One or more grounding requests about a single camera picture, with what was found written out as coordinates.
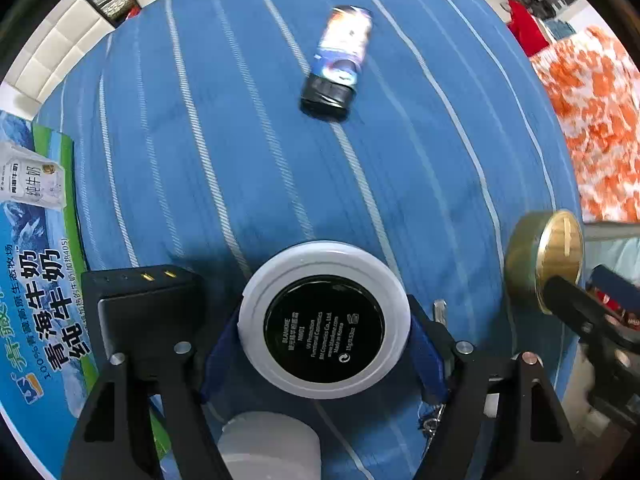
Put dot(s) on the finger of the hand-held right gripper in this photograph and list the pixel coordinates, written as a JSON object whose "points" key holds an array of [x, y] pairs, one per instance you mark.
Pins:
{"points": [[606, 276], [585, 312]]}

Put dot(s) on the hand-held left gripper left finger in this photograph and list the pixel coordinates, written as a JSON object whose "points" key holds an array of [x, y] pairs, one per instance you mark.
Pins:
{"points": [[220, 360]]}

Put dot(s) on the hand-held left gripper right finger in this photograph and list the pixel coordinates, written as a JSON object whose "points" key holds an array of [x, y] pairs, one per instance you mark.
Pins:
{"points": [[427, 360]]}

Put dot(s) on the gold round tin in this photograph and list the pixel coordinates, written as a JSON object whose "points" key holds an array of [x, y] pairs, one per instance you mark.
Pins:
{"points": [[542, 260]]}

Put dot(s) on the black power adapter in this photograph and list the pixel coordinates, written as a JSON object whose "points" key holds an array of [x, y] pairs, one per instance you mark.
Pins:
{"points": [[145, 305]]}

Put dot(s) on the white compact with black label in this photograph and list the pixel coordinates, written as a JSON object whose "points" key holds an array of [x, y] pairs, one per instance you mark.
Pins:
{"points": [[324, 320]]}

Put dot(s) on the blue cardboard milk box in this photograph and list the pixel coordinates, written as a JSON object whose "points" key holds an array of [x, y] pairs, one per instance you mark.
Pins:
{"points": [[40, 310]]}

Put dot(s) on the blue bottle with black cap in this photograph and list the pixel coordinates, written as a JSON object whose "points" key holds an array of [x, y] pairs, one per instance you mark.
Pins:
{"points": [[340, 55]]}

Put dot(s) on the plain white round compact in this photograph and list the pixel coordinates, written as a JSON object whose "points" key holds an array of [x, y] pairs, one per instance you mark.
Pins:
{"points": [[270, 445]]}

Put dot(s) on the orange floral cloth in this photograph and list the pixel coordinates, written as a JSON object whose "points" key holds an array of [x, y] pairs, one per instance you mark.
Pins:
{"points": [[595, 120]]}

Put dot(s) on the blue striped blanket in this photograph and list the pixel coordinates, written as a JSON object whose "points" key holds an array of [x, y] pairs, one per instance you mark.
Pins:
{"points": [[210, 150]]}

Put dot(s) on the red cloth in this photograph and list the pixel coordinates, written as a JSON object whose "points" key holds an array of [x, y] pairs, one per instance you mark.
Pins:
{"points": [[525, 25]]}

